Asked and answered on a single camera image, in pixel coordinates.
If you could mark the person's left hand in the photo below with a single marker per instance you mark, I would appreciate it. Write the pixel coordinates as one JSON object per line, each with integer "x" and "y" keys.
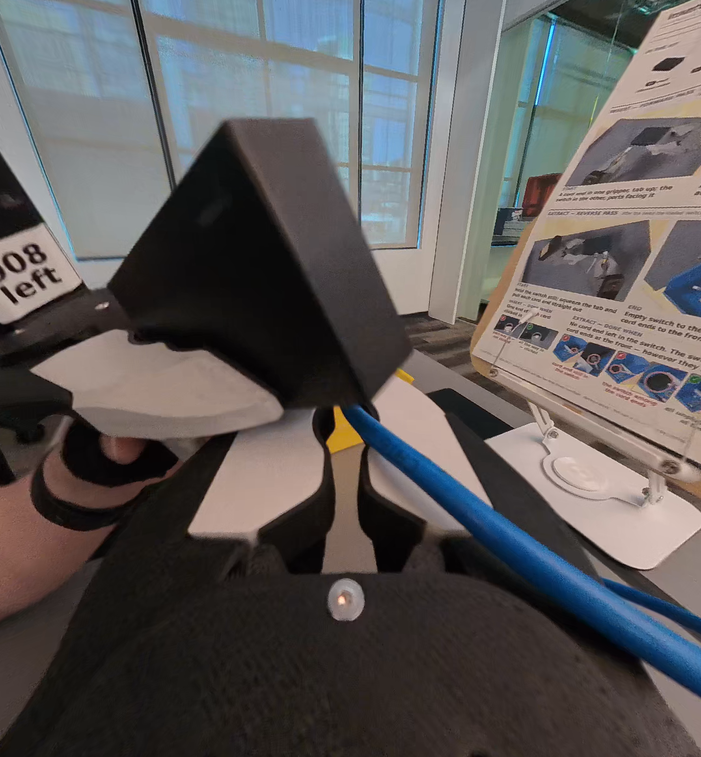
{"x": 123, "y": 450}

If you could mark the black network switch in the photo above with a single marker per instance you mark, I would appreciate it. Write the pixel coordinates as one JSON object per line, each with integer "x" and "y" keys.
{"x": 256, "y": 266}

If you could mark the red case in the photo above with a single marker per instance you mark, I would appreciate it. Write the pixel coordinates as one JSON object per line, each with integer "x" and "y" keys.
{"x": 540, "y": 198}

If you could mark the glass partition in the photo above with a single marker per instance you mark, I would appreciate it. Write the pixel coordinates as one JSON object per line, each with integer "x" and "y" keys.
{"x": 563, "y": 118}

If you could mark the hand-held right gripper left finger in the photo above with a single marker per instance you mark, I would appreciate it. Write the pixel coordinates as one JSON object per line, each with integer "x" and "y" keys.
{"x": 267, "y": 479}

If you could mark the large window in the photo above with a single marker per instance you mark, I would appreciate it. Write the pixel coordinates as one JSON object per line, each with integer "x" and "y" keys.
{"x": 90, "y": 118}

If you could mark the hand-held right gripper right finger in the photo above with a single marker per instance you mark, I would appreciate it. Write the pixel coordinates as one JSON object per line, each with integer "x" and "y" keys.
{"x": 421, "y": 423}

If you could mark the yellow plastic bin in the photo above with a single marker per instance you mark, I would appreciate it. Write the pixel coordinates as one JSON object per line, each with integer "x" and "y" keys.
{"x": 343, "y": 434}

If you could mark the person's left forearm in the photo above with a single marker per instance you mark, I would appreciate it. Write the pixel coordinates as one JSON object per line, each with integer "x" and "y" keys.
{"x": 19, "y": 562}

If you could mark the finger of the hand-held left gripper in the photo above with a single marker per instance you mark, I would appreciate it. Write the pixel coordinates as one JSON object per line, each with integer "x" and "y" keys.
{"x": 167, "y": 396}

